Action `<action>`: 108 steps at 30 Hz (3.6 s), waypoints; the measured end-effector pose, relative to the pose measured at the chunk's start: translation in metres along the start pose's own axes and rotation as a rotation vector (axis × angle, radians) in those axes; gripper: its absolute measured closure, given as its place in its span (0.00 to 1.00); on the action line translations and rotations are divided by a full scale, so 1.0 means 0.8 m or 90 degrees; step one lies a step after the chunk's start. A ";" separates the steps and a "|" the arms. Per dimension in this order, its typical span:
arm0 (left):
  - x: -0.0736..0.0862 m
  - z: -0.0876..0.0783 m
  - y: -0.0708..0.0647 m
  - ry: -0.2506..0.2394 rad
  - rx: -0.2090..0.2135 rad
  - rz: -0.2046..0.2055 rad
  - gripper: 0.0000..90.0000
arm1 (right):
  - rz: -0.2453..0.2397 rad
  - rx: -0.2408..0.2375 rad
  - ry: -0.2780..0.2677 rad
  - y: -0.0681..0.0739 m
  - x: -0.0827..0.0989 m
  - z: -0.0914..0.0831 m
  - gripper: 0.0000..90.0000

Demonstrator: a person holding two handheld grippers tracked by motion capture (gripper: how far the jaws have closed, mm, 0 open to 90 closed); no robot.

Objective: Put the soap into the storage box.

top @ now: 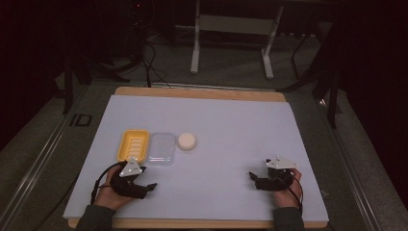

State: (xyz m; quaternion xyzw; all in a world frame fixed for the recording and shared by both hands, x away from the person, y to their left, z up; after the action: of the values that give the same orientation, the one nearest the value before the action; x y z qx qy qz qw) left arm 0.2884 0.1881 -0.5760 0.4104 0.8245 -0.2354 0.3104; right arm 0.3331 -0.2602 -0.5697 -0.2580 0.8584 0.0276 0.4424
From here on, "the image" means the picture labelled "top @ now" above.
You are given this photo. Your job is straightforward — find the white metal stand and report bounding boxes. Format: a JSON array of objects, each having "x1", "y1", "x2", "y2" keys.
[{"x1": 190, "y1": 0, "x2": 286, "y2": 81}]

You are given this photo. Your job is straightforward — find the black metal stand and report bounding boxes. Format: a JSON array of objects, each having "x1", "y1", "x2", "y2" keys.
[
  {"x1": 276, "y1": 32, "x2": 344, "y2": 130},
  {"x1": 61, "y1": 52, "x2": 131, "y2": 116}
]

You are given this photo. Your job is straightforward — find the left hand-held gripper cable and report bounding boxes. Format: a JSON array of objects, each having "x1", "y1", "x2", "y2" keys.
[{"x1": 89, "y1": 161, "x2": 123, "y2": 206}]

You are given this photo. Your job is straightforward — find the clear plastic lid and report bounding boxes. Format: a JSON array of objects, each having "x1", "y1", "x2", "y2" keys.
[{"x1": 146, "y1": 131, "x2": 177, "y2": 166}]

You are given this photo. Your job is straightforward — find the right hand-held gripper cable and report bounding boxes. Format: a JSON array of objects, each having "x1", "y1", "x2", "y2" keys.
[{"x1": 281, "y1": 174, "x2": 304, "y2": 214}]

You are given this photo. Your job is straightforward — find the person's right hand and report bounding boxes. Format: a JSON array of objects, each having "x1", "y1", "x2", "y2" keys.
[{"x1": 272, "y1": 167, "x2": 303, "y2": 209}]

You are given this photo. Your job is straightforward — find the yellow soap dish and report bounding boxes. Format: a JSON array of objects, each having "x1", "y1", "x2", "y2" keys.
[{"x1": 116, "y1": 129, "x2": 151, "y2": 164}]

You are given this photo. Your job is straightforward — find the person's left hand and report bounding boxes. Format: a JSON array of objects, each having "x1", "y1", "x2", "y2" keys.
[{"x1": 93, "y1": 165, "x2": 136, "y2": 212}]

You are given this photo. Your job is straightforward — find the wooden table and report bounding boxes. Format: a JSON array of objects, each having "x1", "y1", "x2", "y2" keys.
[{"x1": 67, "y1": 86, "x2": 329, "y2": 230}]

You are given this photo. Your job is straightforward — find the white round soap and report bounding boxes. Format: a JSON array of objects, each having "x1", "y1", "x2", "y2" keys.
[{"x1": 177, "y1": 132, "x2": 197, "y2": 151}]

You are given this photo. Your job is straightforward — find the hand-held gripper cable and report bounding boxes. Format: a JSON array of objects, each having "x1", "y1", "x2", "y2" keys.
[
  {"x1": 281, "y1": 174, "x2": 304, "y2": 214},
  {"x1": 89, "y1": 161, "x2": 123, "y2": 206}
]

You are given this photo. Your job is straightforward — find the metal floor rail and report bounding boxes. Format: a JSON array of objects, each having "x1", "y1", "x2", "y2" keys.
[
  {"x1": 0, "y1": 95, "x2": 89, "y2": 231},
  {"x1": 316, "y1": 95, "x2": 384, "y2": 231}
]

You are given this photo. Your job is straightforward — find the pale foam table mat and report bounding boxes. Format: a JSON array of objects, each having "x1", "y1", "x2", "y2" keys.
[{"x1": 63, "y1": 94, "x2": 330, "y2": 223}]

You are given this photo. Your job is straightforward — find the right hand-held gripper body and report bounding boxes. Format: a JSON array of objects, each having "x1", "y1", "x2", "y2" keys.
[{"x1": 259, "y1": 156, "x2": 298, "y2": 193}]

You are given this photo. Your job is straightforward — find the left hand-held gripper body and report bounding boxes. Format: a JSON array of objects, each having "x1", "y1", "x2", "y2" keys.
[{"x1": 109, "y1": 157, "x2": 149, "y2": 200}]

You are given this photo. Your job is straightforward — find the black floor cables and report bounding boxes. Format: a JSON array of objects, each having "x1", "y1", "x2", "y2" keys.
[{"x1": 138, "y1": 0, "x2": 172, "y2": 89}]

